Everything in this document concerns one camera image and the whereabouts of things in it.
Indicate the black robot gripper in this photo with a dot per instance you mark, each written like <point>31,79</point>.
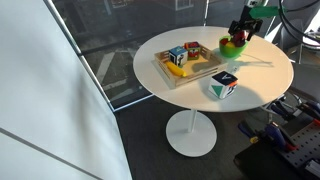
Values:
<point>245,23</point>

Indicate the dark red plum toy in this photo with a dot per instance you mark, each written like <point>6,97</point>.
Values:
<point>239,39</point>

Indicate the red toy in bowl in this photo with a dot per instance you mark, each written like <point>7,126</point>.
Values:
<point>224,41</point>

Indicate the green bowl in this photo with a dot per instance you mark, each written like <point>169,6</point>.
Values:
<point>230,50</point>

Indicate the yellow banana toy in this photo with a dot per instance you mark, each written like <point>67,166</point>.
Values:
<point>175,69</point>

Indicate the soft cube with letter A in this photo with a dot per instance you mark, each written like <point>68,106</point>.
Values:
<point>223,84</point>

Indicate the blue white soft cube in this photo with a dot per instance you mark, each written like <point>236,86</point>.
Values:
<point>178,56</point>

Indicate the blue clamp middle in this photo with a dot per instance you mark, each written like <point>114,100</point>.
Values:
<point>280,137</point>

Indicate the blue clamp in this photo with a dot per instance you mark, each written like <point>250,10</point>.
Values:
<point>280,137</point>
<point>253,136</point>

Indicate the blue clamp left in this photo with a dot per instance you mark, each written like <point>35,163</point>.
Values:
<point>253,136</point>

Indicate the white round table base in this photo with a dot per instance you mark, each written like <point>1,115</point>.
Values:
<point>191,133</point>

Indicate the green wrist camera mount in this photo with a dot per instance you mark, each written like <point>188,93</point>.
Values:
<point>265,11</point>

